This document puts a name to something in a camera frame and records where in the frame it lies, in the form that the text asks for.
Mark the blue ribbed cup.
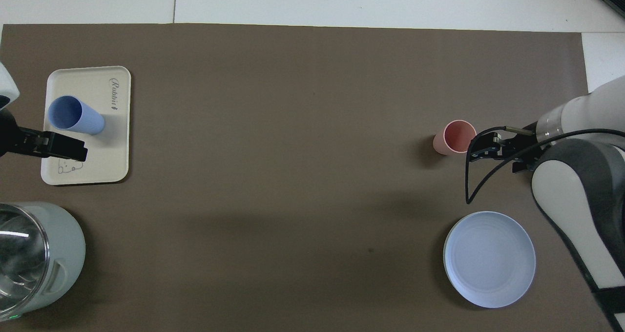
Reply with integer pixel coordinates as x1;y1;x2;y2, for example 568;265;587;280
47;95;106;136

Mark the cream tray with rabbit print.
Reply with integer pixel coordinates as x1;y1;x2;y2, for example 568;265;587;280
40;65;132;186

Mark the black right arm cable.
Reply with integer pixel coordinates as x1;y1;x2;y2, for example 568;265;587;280
465;125;625;205

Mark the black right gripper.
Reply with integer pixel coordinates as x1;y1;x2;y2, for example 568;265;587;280
470;126;542;173

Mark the blue round plate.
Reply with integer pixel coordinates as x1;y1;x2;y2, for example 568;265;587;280
442;211;537;309

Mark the glass pot lid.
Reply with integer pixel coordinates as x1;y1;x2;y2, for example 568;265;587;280
0;204;51;314

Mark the pink cup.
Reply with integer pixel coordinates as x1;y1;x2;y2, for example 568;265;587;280
432;119;478;156

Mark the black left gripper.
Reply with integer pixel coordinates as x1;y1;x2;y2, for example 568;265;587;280
0;108;89;163

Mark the pale green cooking pot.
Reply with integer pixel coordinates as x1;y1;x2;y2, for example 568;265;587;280
0;201;87;322

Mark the brown table mat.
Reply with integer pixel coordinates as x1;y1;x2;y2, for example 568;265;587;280
0;23;614;332

